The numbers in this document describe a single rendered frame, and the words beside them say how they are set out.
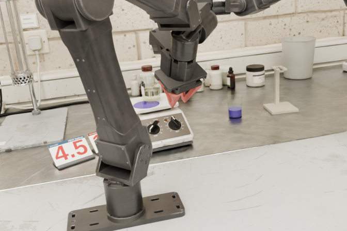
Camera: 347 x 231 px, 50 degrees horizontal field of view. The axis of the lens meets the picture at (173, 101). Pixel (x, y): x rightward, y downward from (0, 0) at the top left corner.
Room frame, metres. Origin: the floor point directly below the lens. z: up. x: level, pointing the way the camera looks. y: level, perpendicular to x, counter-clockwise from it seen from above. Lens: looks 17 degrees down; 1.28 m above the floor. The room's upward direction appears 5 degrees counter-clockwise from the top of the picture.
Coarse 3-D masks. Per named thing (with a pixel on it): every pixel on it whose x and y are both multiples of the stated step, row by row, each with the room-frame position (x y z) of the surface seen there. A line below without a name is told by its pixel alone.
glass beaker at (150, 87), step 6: (144, 72) 0.99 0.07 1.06; (144, 78) 0.94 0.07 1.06; (150, 78) 0.94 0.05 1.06; (144, 84) 0.95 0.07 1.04; (150, 84) 0.94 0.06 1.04; (156, 84) 0.95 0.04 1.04; (144, 90) 0.95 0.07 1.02; (150, 90) 0.94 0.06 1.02; (156, 90) 0.95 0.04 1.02; (144, 96) 0.95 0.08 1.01; (150, 96) 0.94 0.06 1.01; (156, 96) 0.95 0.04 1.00; (144, 102) 0.95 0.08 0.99; (150, 102) 0.94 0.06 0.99; (156, 102) 0.95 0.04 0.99
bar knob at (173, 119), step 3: (171, 117) 0.87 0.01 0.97; (174, 117) 0.88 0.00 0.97; (171, 120) 0.87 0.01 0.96; (174, 120) 0.87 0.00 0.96; (177, 120) 0.88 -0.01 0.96; (168, 123) 0.87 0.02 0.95; (171, 123) 0.87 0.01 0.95; (174, 123) 0.87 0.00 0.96; (177, 123) 0.86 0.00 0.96; (180, 123) 0.88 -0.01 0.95; (171, 126) 0.87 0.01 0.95; (174, 126) 0.87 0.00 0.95; (177, 126) 0.86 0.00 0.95; (180, 126) 0.87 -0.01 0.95; (174, 129) 0.86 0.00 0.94; (177, 129) 0.86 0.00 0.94
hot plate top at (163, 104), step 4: (164, 96) 1.00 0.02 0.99; (132, 100) 0.99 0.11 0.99; (136, 100) 0.98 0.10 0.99; (140, 100) 0.98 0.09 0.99; (164, 100) 0.96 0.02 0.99; (132, 104) 0.95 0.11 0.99; (160, 104) 0.93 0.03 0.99; (164, 104) 0.93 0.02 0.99; (168, 104) 0.92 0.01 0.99; (176, 104) 0.92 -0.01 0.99; (136, 108) 0.91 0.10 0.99; (148, 108) 0.90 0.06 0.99; (152, 108) 0.90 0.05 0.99; (156, 108) 0.91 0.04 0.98; (160, 108) 0.91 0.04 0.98; (164, 108) 0.91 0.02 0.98; (136, 112) 0.89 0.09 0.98; (140, 112) 0.89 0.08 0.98; (144, 112) 0.90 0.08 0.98
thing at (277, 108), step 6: (276, 66) 1.09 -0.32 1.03; (276, 72) 1.08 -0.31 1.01; (276, 78) 1.08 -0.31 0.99; (276, 84) 1.08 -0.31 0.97; (276, 90) 1.08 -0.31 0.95; (276, 96) 1.08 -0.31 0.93; (276, 102) 1.08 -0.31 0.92; (282, 102) 1.10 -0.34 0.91; (288, 102) 1.10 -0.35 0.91; (270, 108) 1.05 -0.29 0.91; (276, 108) 1.05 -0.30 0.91; (282, 108) 1.04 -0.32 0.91; (288, 108) 1.04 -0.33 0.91; (294, 108) 1.03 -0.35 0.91
